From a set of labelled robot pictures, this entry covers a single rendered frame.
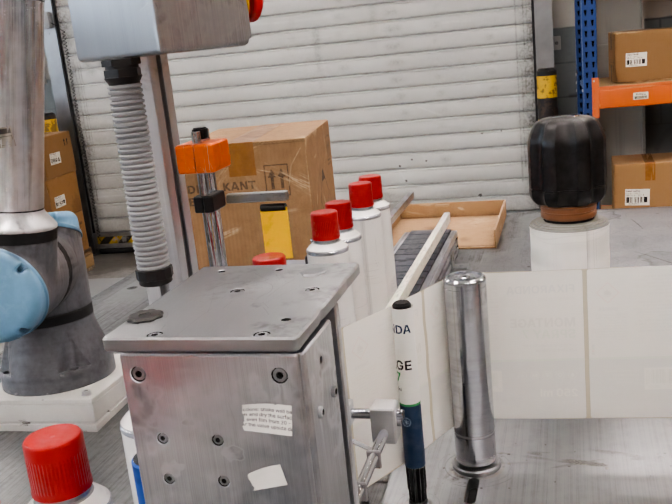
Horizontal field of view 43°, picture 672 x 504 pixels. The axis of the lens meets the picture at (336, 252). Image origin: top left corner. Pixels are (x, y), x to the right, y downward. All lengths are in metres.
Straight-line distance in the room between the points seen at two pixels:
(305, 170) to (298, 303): 1.04
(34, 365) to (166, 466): 0.70
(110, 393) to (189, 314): 0.69
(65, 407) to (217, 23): 0.57
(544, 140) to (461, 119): 4.28
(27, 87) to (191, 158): 0.23
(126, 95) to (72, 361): 0.49
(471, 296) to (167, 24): 0.35
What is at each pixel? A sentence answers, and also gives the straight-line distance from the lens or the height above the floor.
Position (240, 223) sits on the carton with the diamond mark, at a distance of 1.55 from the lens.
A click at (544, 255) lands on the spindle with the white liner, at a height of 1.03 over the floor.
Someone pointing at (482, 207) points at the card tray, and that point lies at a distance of 2.06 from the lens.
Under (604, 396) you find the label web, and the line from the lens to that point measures 0.83.
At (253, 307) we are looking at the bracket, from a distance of 0.47.
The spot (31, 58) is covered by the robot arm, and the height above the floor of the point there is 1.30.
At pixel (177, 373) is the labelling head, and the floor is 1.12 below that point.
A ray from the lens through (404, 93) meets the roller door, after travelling 5.21.
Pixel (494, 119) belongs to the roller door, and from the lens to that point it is 5.19.
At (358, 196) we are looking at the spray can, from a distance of 1.17.
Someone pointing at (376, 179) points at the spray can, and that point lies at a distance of 1.22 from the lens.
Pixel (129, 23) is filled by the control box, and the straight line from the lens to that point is 0.78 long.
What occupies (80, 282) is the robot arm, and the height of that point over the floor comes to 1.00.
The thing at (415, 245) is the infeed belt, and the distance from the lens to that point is 1.64.
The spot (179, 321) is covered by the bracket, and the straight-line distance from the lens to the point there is 0.47.
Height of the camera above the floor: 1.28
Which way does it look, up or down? 14 degrees down
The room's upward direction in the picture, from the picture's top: 6 degrees counter-clockwise
